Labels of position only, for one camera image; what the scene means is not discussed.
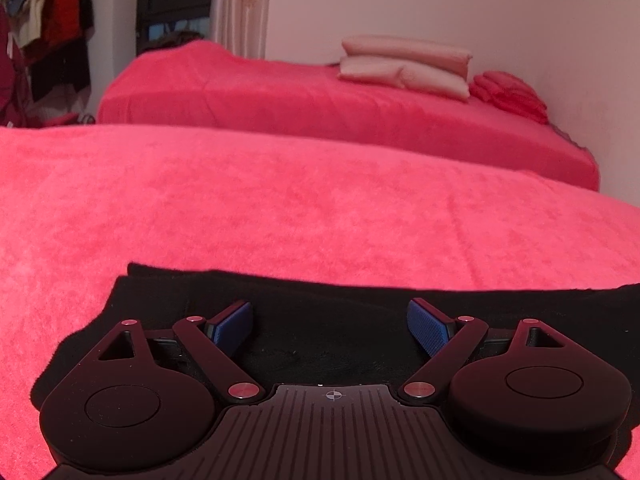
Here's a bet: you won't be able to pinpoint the black pants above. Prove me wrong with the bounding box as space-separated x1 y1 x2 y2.
30 261 640 466

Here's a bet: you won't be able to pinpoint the pink near bed blanket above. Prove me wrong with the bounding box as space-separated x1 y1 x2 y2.
1 125 639 479

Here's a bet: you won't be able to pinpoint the red folded blanket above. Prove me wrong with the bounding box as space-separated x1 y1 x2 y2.
469 70 549 125

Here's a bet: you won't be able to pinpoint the beige folded quilt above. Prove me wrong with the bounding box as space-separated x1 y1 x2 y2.
338 35 472 102

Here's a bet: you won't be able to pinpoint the red far bed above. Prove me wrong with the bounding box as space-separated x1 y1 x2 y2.
96 40 600 191

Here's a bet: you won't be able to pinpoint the beige patterned curtain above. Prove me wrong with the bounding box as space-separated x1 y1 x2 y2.
210 0 269 58

